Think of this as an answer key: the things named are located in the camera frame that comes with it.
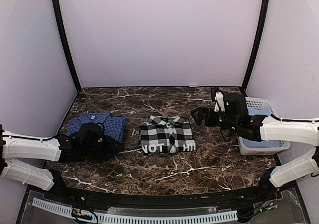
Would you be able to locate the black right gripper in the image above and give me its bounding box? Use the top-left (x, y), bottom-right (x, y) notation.
top-left (191, 106), bottom-right (240, 132)

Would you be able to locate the black left corner post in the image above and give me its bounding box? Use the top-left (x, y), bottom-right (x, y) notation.
top-left (52, 0), bottom-right (82, 92)

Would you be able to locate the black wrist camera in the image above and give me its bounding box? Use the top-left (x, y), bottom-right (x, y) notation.
top-left (211, 87), bottom-right (248, 116)
top-left (77, 123), bottom-right (104, 146)

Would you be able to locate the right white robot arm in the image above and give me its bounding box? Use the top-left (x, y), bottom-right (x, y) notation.
top-left (190, 107), bottom-right (319, 201)

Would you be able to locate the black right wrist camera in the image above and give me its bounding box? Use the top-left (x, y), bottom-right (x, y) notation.
top-left (211, 87), bottom-right (248, 116)

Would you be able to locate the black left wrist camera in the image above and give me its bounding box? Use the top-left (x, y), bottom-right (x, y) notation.
top-left (77, 123), bottom-right (104, 146)

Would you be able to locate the black white plaid shirt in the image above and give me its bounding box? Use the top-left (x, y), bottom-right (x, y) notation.
top-left (139, 115), bottom-right (196, 155)

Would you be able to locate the white slotted cable duct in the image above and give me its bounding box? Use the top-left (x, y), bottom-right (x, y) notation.
top-left (31, 198), bottom-right (238, 224)

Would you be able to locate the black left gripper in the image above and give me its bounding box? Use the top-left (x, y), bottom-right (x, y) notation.
top-left (81, 135), bottom-right (123, 163)

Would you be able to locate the blue checked shirt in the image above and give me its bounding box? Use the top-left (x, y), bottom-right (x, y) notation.
top-left (67, 112), bottom-right (127, 143)

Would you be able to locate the black corner post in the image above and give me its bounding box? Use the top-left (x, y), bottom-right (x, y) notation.
top-left (52, 0), bottom-right (82, 92)
top-left (241, 0), bottom-right (269, 93)

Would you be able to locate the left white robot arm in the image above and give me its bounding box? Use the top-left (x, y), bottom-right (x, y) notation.
top-left (0, 123), bottom-right (121, 202)

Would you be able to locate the white plastic laundry basket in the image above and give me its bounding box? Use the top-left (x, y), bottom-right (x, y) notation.
top-left (236, 97), bottom-right (291, 156)

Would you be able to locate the black right corner post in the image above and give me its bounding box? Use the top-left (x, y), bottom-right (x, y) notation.
top-left (241, 0), bottom-right (269, 93)

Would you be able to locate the light blue shirt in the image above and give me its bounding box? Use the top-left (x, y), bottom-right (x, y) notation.
top-left (243, 107), bottom-right (280, 148)

